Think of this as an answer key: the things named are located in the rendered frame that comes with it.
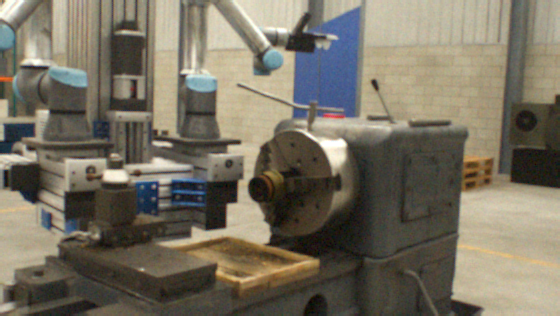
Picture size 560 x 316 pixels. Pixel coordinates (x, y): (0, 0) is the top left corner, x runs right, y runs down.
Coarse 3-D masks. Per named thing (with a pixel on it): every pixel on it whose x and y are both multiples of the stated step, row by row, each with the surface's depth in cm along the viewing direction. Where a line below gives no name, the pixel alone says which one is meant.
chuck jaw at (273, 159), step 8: (264, 144) 181; (272, 144) 181; (264, 152) 181; (272, 152) 179; (280, 152) 182; (264, 160) 179; (272, 160) 177; (280, 160) 180; (264, 168) 176; (272, 168) 175; (280, 168) 178; (288, 168) 180
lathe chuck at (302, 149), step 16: (288, 144) 180; (304, 144) 176; (320, 144) 173; (336, 144) 178; (256, 160) 189; (288, 160) 181; (304, 160) 177; (320, 160) 173; (336, 160) 173; (288, 176) 186; (352, 176) 177; (304, 192) 177; (320, 192) 174; (336, 192) 171; (352, 192) 177; (288, 208) 182; (304, 208) 178; (320, 208) 174; (336, 208) 173; (288, 224) 182; (304, 224) 178; (320, 224) 174; (336, 224) 181
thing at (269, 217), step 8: (280, 200) 177; (288, 200) 180; (264, 208) 180; (272, 208) 178; (280, 208) 179; (264, 216) 183; (272, 216) 181; (280, 216) 181; (272, 224) 181; (280, 224) 184
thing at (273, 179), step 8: (256, 176) 169; (264, 176) 169; (272, 176) 170; (280, 176) 171; (248, 184) 171; (256, 184) 174; (264, 184) 167; (272, 184) 169; (280, 184) 170; (248, 192) 171; (256, 192) 173; (264, 192) 167; (272, 192) 169; (280, 192) 171; (256, 200) 170; (264, 200) 168; (272, 200) 170
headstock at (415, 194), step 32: (288, 128) 202; (320, 128) 194; (352, 128) 187; (384, 128) 181; (416, 128) 192; (448, 128) 208; (384, 160) 179; (416, 160) 194; (448, 160) 211; (384, 192) 180; (416, 192) 195; (448, 192) 213; (352, 224) 186; (384, 224) 181; (416, 224) 199; (448, 224) 217; (384, 256) 182
